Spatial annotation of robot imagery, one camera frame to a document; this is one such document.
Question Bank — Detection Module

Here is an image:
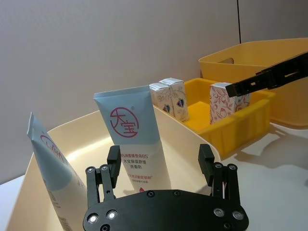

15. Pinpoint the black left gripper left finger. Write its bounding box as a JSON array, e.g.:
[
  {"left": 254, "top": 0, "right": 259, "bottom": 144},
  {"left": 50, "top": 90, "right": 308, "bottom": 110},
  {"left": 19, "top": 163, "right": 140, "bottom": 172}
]
[{"left": 85, "top": 145, "right": 121, "bottom": 210}]

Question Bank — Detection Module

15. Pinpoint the small yellow plastic tray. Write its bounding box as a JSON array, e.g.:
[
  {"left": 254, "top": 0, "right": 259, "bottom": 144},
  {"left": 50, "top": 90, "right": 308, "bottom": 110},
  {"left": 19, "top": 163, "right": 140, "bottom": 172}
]
[{"left": 154, "top": 77, "right": 276, "bottom": 160}]

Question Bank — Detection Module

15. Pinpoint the large yellow plastic basket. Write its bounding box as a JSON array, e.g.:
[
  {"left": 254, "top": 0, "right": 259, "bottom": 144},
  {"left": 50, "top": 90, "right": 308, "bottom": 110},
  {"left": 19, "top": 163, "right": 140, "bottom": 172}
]
[{"left": 198, "top": 37, "right": 308, "bottom": 128}]

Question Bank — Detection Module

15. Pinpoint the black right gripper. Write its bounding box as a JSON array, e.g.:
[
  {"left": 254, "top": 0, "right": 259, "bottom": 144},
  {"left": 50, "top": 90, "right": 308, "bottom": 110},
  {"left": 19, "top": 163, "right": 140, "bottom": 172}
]
[{"left": 225, "top": 51, "right": 308, "bottom": 98}]

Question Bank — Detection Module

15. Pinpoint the cream plastic bin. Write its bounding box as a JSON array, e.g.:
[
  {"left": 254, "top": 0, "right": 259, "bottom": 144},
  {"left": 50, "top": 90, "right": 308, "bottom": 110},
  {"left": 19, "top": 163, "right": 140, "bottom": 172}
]
[{"left": 9, "top": 105, "right": 222, "bottom": 231}]

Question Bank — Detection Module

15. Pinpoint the thin black cable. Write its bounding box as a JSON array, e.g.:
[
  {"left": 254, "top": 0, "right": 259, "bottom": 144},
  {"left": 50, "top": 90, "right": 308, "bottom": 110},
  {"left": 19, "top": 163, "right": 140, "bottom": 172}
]
[{"left": 236, "top": 0, "right": 243, "bottom": 44}]

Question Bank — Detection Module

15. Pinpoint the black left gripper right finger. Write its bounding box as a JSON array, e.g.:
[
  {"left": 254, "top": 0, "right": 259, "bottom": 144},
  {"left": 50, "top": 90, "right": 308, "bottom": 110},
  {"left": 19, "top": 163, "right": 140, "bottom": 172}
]
[{"left": 198, "top": 143, "right": 242, "bottom": 208}]

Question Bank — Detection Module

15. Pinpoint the pale blue cleanser tube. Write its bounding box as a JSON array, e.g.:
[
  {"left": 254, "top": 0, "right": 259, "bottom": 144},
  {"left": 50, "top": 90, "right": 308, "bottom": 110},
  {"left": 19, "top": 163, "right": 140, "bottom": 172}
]
[
  {"left": 26, "top": 112, "right": 89, "bottom": 231},
  {"left": 93, "top": 85, "right": 172, "bottom": 193}
]

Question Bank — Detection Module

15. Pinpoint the white carton red pattern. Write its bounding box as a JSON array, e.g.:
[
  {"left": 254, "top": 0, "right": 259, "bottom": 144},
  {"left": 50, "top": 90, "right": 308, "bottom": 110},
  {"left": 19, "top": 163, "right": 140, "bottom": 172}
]
[{"left": 209, "top": 82, "right": 251, "bottom": 125}]

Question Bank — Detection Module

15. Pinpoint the white carton blue pattern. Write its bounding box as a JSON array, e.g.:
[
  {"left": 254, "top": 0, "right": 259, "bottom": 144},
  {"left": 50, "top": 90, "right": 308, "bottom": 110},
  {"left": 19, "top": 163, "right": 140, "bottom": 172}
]
[
  {"left": 158, "top": 77, "right": 190, "bottom": 122},
  {"left": 149, "top": 82, "right": 174, "bottom": 117}
]

